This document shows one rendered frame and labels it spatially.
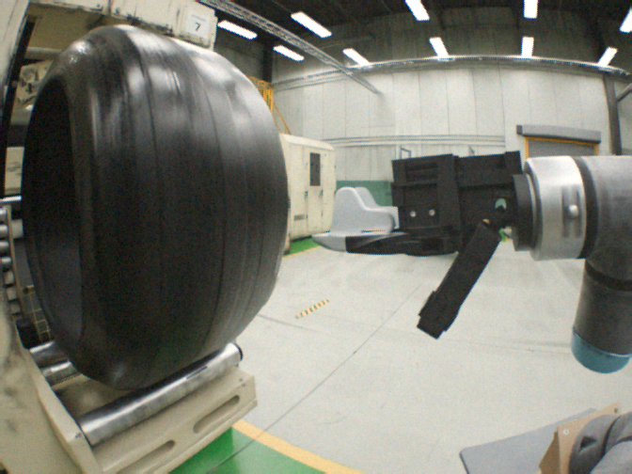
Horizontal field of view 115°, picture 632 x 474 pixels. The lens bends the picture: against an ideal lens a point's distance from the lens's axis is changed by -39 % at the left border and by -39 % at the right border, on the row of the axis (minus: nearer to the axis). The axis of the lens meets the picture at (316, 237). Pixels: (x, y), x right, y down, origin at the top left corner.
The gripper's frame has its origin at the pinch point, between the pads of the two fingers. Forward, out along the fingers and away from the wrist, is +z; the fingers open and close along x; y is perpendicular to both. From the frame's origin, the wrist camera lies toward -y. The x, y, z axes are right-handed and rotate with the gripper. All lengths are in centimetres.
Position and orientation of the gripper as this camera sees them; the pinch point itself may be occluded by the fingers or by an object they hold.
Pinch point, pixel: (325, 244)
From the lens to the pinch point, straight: 33.7
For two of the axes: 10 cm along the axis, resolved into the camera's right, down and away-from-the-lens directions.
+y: -1.1, -9.9, -1.0
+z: -8.8, 0.5, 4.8
